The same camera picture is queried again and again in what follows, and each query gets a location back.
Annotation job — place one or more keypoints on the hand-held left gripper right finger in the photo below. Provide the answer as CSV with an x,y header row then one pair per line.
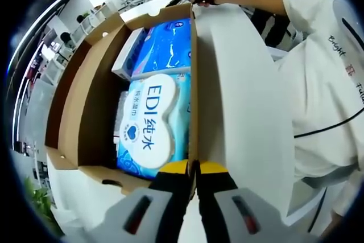
x,y
224,211

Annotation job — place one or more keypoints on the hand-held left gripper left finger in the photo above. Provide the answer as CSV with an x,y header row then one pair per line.
x,y
159,211

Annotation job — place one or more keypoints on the soft blue wet wipes pack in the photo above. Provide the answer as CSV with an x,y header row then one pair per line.
x,y
153,117

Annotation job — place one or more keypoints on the brown cardboard shoe box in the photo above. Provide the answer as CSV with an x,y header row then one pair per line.
x,y
94,98

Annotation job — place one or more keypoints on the white carton box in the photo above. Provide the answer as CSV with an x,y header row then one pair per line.
x,y
128,55

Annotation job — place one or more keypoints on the deep blue tissue pack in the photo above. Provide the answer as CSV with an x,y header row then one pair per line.
x,y
162,46

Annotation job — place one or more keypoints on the green potted plant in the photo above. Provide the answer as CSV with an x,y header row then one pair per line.
x,y
37,200

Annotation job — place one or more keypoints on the person's white shirt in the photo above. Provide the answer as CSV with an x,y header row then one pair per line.
x,y
318,83

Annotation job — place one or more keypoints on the white desk partition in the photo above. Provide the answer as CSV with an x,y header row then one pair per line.
x,y
39,106

